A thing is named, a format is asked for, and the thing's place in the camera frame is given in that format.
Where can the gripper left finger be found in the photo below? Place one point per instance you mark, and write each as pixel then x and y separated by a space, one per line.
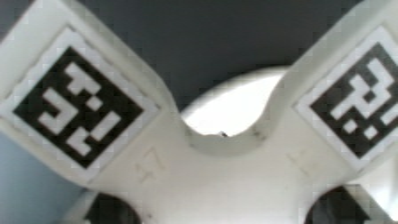
pixel 100 209

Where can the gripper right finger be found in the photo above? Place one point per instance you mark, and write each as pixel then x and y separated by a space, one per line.
pixel 347 207

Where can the white cross-shaped table base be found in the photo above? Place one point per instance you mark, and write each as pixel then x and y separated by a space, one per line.
pixel 89 114

